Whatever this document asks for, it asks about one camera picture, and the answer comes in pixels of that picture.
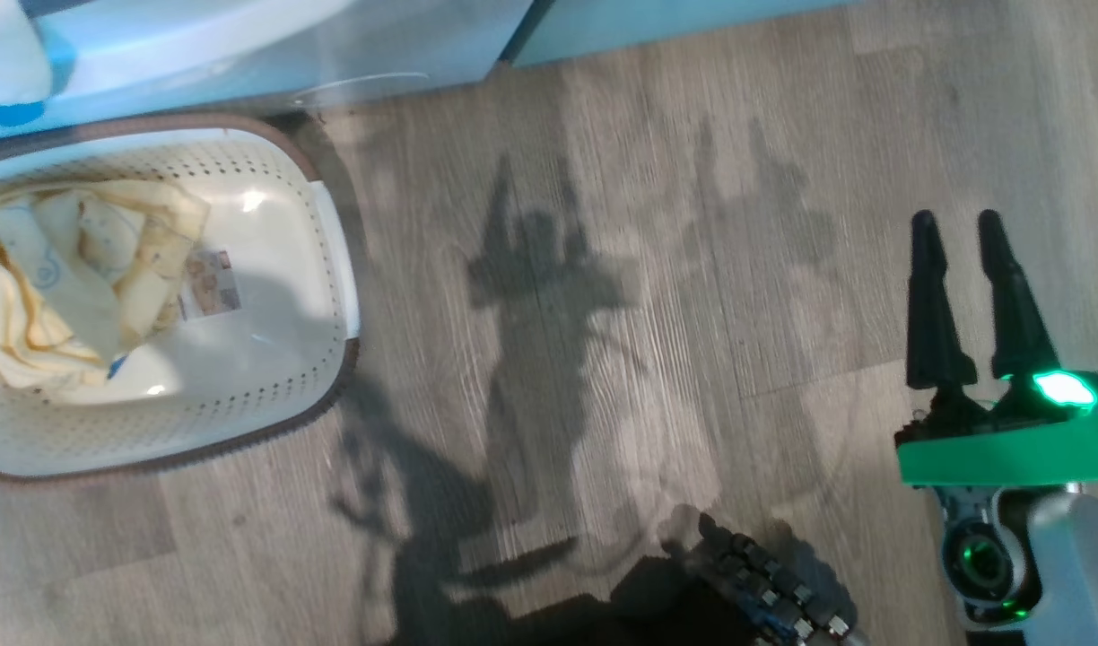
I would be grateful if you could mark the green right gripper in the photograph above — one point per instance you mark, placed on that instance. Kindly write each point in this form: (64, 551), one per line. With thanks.
(980, 458)

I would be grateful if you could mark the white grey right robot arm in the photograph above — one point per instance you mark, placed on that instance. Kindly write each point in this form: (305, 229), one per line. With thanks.
(1078, 556)

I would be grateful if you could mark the white front-load washing machine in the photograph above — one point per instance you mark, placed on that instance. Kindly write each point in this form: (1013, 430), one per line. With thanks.
(423, 45)

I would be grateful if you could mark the white perforated laundry basket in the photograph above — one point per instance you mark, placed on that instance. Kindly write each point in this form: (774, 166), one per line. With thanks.
(271, 296)

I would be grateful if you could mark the pale teal cabinet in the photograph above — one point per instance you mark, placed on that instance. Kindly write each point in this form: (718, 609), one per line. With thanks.
(648, 22)

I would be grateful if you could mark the round filter cover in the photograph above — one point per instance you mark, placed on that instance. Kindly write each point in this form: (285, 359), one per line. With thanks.
(361, 85)

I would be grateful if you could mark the small printed product label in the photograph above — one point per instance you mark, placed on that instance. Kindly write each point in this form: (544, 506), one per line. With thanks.
(210, 285)

